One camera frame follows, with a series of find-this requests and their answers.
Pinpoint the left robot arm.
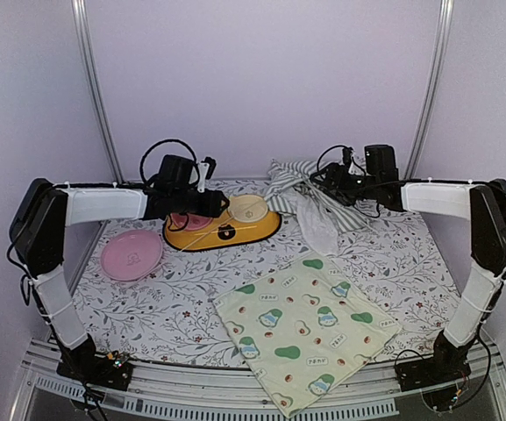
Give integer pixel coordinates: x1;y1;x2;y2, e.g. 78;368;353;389
8;154;230;381

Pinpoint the left aluminium frame post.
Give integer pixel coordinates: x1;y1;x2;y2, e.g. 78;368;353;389
71;0;125;182

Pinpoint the striped fabric pet tent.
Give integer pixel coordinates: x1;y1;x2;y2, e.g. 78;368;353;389
264;160;377;255

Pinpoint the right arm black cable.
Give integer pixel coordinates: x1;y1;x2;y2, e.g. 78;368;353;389
309;146;383;220

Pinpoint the aluminium frame post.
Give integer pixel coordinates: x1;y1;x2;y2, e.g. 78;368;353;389
71;0;125;182
404;0;454;178

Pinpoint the cream bowl in feeder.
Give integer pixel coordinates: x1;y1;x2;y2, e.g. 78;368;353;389
227;194;268;223

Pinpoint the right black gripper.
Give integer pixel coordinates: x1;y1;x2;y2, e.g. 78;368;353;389
310;162;381;206

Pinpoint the avocado print cushion mat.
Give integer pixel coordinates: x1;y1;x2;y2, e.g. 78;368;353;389
213;253;402;418

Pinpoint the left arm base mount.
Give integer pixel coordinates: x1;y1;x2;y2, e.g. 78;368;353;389
56;337;134;391

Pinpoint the pink bowl in feeder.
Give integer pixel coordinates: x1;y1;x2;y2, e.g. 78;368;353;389
170;213;213;232

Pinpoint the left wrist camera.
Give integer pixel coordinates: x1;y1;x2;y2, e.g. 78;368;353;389
197;157;217;193

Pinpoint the pink round plate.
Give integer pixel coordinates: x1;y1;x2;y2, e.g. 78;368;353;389
100;230;163;282

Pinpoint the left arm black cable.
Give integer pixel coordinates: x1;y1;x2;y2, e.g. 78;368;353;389
139;139;196;189

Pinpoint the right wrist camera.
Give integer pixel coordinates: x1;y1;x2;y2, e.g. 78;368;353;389
342;146;367;175

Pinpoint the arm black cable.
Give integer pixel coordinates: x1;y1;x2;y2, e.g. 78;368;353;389
139;139;196;189
309;146;383;220

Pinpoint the right aluminium frame post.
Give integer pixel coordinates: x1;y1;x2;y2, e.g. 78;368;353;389
404;0;454;178

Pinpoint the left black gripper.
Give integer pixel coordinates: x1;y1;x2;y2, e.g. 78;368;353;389
173;187;231;218

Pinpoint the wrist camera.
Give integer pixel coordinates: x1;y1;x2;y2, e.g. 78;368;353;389
342;146;367;175
197;157;217;193

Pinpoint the floral table cloth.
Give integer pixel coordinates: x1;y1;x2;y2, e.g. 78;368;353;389
74;210;460;368

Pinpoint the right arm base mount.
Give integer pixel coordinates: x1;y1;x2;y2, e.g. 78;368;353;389
394;342;471;412

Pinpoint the yellow double pet feeder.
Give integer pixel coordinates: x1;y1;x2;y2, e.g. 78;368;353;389
162;209;282;251

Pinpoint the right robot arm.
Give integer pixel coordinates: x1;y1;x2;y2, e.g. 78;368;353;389
310;145;506;382

